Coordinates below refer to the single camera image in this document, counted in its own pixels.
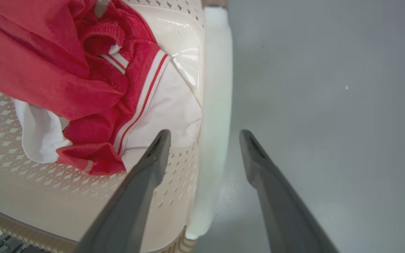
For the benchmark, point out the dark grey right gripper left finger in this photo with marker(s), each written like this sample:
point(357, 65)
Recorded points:
point(128, 207)

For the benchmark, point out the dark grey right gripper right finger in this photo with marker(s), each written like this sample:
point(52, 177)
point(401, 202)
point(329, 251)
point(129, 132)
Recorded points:
point(287, 211)

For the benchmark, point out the white perforated plastic laundry basket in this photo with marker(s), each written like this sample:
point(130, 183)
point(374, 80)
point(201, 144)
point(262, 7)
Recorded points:
point(188, 88)

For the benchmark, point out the red and white garment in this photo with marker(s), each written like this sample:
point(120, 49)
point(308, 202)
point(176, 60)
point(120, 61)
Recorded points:
point(93, 80)

